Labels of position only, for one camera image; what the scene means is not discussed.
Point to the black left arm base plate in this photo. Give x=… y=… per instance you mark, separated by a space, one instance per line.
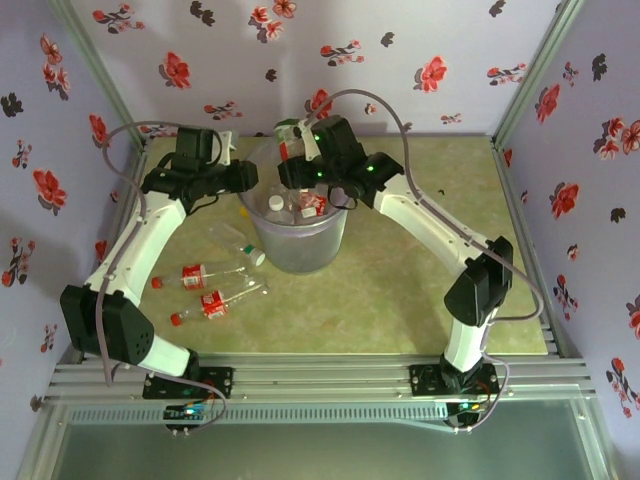
x=220 y=382

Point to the translucent purple plastic bin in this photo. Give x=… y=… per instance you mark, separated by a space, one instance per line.
x=300 y=245

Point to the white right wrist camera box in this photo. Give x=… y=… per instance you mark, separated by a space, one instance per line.
x=309 y=142

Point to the aluminium corner post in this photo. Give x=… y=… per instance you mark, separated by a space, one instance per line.
x=536 y=75
x=102 y=75

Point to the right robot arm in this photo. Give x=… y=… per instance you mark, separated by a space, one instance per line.
x=430 y=220

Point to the red cap cola bottle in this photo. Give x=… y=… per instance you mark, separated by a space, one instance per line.
x=215 y=305
x=192 y=276

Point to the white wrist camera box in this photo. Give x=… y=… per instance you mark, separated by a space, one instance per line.
x=228 y=146
x=309 y=142

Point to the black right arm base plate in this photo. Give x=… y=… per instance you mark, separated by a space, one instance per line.
x=425 y=380

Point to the clear bottle red white label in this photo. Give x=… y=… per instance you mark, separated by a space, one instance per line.
x=287 y=134

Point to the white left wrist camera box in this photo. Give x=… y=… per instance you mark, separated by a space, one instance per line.
x=228 y=146

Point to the aluminium front frame rail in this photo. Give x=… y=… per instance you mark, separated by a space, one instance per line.
x=320 y=380

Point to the red label white cap bottle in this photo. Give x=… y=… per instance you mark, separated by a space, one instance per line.
x=312 y=204

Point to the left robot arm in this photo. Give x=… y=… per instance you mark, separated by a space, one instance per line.
x=135 y=250

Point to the clear bottle green white cap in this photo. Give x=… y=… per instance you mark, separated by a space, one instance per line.
x=247 y=250

